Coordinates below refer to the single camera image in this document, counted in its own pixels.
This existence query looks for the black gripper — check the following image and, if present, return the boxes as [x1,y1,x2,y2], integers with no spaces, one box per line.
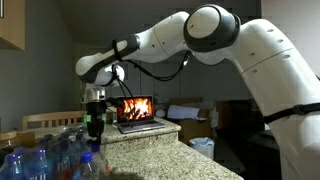
[85,100,108,145]

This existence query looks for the laptop showing fireplace video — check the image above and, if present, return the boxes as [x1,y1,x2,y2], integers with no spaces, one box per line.
[115,95,167,135]

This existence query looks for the light wooden chair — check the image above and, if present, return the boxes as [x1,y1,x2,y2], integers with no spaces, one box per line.
[21,110,88,132]

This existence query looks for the small white round object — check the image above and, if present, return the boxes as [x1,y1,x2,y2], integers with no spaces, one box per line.
[154,108,167,119]

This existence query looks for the white papers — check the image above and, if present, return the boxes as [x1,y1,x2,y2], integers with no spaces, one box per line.
[166,104,208,122]

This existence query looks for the brown cardboard box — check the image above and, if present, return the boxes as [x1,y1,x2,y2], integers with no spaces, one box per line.
[168,97,219,145]

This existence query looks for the white trash bin with bag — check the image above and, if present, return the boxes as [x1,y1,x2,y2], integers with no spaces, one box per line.
[188,137,215,160]

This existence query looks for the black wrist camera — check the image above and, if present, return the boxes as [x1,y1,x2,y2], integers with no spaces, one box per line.
[105,96,122,108]

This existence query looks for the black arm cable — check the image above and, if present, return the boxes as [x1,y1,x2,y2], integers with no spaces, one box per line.
[111,39,194,101]

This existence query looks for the wooden wall cabinet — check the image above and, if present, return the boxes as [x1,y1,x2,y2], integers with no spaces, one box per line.
[0,0,26,52]

